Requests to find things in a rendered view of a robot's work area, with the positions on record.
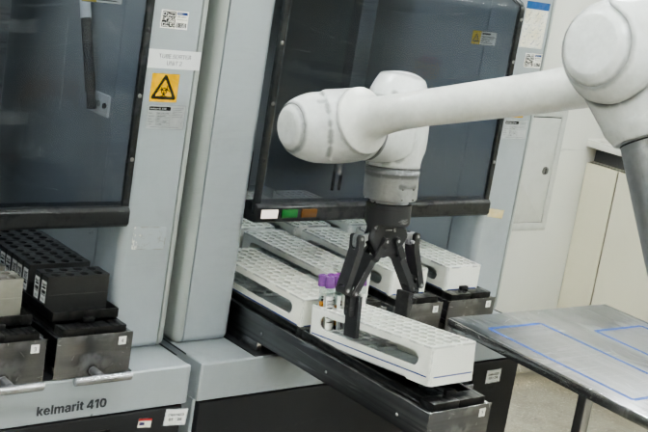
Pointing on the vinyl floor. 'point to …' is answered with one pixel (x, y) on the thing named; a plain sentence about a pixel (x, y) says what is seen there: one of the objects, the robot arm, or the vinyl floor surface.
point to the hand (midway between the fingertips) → (377, 321)
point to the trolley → (574, 354)
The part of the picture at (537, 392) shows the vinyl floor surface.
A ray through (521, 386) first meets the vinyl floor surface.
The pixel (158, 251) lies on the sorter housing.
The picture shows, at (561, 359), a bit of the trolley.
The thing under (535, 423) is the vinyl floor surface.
